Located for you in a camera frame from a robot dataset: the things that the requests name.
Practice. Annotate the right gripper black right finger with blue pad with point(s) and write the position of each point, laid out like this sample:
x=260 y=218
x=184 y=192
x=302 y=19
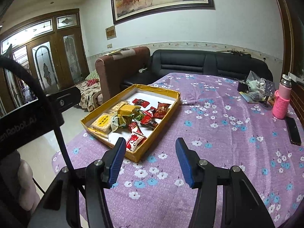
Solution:
x=242 y=206

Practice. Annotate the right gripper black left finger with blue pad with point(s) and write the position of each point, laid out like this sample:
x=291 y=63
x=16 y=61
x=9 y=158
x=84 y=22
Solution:
x=59 y=206

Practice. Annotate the yellow white snack packet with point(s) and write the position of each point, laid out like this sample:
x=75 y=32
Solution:
x=102 y=124

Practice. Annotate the red white snack sachet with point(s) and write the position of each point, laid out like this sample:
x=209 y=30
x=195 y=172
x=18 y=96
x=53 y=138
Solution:
x=134 y=141

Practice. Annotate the green pea snack packet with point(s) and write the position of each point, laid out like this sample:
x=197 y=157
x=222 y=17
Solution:
x=123 y=121

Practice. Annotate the gold foil snack packet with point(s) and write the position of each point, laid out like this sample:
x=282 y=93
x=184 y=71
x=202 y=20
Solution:
x=128 y=110

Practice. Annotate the small red candy packet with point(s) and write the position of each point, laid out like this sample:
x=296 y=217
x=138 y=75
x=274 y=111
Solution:
x=140 y=102

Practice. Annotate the dark red snack packet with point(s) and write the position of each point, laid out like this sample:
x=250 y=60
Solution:
x=161 y=110

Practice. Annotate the purple floral tablecloth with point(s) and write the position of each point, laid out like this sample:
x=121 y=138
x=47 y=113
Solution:
x=216 y=122

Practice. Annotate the black smartphone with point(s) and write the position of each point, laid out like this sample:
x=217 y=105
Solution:
x=292 y=131

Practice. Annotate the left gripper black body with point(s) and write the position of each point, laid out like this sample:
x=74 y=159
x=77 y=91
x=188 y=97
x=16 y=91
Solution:
x=34 y=119

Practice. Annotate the pink bottle with knit sleeve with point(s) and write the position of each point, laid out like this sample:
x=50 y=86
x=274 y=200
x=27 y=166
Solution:
x=282 y=97

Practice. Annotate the booklet on table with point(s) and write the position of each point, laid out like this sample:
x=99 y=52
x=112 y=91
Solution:
x=252 y=97

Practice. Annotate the yellow cardboard tray box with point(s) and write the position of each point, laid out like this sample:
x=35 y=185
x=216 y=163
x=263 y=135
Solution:
x=149 y=127

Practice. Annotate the small black box device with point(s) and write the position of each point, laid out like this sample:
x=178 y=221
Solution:
x=242 y=87

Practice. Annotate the black phone stand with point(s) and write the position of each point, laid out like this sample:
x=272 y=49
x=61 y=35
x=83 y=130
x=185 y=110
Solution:
x=268 y=92

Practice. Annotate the brown armchair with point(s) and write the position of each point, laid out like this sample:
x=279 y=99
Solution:
x=114 y=69

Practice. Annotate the black leather sofa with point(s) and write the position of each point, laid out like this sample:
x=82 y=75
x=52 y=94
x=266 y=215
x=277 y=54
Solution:
x=234 y=64

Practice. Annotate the wooden glass door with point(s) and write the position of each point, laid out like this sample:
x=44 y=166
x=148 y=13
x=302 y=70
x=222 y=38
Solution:
x=50 y=47

